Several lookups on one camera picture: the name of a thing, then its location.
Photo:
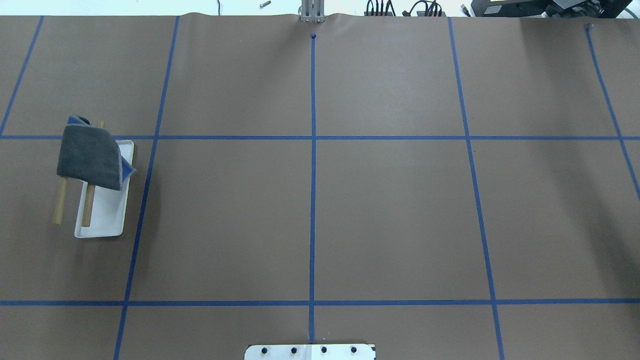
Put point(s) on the aluminium frame post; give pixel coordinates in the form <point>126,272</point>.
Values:
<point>312,11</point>

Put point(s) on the black usb hub lower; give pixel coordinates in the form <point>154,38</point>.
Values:
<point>425,9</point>

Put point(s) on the black monitor stand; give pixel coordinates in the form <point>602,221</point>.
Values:
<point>604,9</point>

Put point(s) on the white towel rack with rods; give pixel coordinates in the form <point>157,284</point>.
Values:
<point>101,212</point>

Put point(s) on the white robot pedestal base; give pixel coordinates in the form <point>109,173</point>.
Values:
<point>337,351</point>

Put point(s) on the black usb hub upper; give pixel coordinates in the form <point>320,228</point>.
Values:
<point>379,8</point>

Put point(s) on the black usb hub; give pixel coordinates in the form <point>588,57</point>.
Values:
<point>379,8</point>
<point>425,9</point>

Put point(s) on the grey microfibre towel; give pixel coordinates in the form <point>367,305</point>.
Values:
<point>91,154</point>

